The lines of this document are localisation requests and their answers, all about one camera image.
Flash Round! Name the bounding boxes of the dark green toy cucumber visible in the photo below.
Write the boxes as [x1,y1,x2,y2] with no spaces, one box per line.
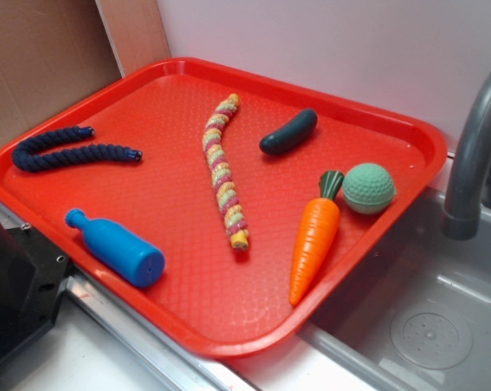
[259,108,318,156]

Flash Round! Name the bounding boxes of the blue plastic toy bottle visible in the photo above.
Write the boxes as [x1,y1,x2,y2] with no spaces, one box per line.
[65,209,165,288]

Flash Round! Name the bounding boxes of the orange toy carrot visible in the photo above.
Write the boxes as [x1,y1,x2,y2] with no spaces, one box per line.
[288,170,344,307]

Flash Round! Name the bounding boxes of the grey toy faucet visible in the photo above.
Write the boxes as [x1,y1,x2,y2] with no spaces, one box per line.
[441,73,491,240]

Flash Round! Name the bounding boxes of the red plastic tray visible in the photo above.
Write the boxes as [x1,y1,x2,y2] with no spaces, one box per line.
[0,59,447,358]

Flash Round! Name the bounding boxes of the grey plastic sink basin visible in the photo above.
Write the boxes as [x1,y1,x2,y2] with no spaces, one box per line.
[300,190,491,390]

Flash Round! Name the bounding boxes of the brown cardboard panel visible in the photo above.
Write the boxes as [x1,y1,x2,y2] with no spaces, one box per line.
[0,1,170,147]

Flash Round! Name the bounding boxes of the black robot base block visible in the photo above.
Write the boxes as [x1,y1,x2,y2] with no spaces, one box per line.
[0,222,71,367]

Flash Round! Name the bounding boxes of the dark blue rope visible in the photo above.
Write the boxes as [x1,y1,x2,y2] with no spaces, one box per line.
[11,125,143,174]

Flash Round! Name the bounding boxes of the green toy golf ball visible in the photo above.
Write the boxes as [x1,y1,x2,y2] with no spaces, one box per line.
[342,163,397,215]

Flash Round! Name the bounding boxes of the multicolour braided rope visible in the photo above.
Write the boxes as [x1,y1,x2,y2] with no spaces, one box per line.
[202,93,251,252]

